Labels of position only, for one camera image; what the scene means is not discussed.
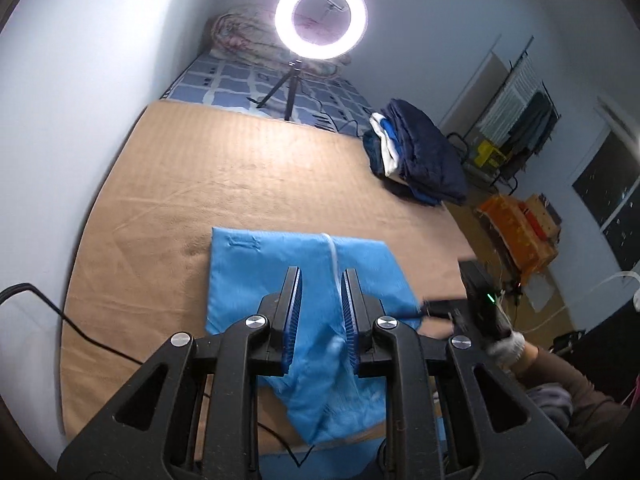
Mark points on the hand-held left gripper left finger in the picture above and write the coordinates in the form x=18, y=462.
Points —
x=295, y=310

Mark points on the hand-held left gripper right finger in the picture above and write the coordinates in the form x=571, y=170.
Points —
x=347, y=312

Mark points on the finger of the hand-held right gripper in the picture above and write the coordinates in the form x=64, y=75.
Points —
x=437, y=309

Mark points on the blue striped work coat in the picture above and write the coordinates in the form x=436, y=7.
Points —
x=260, y=270

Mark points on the person's right forearm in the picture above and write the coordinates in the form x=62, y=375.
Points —
x=575, y=395

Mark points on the pile of dark folded clothes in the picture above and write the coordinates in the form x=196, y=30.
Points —
x=430, y=155

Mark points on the clothes drying rack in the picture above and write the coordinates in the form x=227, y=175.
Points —
x=530, y=110

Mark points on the person's right hand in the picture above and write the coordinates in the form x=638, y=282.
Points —
x=507, y=347

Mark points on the orange box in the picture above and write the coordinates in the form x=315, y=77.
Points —
x=510, y=225

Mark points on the grey cloth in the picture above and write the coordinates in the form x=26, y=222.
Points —
x=550, y=400

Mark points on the yellow box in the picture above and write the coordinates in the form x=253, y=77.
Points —
x=487, y=152

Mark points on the tan blanket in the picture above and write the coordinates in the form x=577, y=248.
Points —
x=225, y=170

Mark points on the dark window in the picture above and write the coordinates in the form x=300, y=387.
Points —
x=610, y=180

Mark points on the white door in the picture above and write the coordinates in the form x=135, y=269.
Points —
x=475, y=90

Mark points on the black tripod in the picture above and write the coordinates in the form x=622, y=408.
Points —
x=291, y=95

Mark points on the blue checkered bedsheet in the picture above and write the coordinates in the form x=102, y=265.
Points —
x=225, y=85

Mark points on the floral quilt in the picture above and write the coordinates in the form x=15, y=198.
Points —
x=240, y=35

